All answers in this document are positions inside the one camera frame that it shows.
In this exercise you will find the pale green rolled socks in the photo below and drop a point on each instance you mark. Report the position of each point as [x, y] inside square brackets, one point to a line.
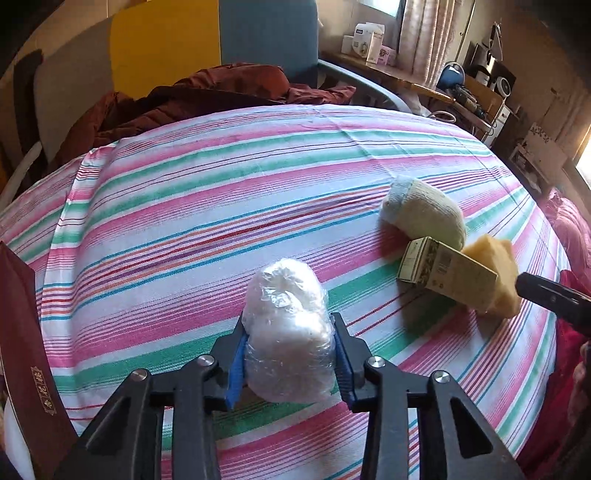
[429, 212]

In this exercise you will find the maroon box lid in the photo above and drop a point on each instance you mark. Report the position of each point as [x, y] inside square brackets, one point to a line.
[32, 369]

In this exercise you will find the beige patterned curtain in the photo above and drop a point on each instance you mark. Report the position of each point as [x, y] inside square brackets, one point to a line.
[425, 37]

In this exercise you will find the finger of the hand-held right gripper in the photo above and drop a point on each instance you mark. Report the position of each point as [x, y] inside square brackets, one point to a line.
[558, 300]

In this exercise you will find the white appliance box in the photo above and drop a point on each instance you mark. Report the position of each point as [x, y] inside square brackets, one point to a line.
[364, 41]

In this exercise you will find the white plastic-wrapped bundle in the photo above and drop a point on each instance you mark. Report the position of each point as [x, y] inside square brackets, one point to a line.
[286, 323]

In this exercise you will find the pink blanket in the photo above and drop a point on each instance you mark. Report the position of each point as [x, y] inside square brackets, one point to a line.
[568, 221]

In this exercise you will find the wooden desk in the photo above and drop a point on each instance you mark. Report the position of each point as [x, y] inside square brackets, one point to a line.
[397, 78]

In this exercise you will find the grey yellow blue headboard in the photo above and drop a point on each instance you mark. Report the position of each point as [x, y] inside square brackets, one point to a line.
[161, 41]

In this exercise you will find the small pink box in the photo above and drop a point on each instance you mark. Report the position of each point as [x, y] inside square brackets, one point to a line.
[386, 56]

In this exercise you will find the black speaker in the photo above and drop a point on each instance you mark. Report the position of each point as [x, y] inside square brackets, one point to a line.
[491, 69]

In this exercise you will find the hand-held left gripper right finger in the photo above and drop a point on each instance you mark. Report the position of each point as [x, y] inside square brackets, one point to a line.
[344, 369]

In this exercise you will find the flower-print cardboard box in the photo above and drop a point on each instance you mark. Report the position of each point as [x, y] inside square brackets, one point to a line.
[538, 152]

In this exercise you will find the dark red garment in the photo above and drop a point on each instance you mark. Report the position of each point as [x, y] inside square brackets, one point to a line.
[184, 101]

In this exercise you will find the small beige cardboard box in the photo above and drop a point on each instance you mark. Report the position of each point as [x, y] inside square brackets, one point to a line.
[443, 272]

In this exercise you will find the striped bed sheet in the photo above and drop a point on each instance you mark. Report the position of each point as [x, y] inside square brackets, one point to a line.
[207, 194]

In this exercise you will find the yellow sponge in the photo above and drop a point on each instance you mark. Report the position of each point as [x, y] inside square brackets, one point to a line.
[494, 258]

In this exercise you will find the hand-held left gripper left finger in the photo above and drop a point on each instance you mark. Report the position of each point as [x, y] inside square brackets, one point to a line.
[235, 369]

